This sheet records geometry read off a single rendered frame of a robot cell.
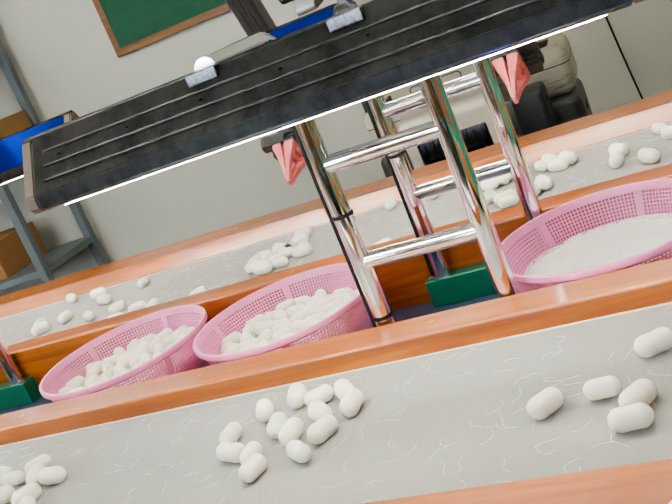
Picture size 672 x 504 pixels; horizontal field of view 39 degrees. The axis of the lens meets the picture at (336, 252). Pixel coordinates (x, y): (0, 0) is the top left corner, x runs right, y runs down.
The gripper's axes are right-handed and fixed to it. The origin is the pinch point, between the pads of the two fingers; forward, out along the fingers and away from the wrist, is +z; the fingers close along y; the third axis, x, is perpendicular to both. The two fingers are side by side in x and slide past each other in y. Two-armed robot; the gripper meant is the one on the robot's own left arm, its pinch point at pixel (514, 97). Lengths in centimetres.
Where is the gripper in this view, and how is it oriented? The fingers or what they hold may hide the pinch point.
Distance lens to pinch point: 161.4
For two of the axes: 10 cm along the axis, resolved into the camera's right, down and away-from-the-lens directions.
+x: 4.9, 4.4, 7.5
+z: 0.0, 8.6, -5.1
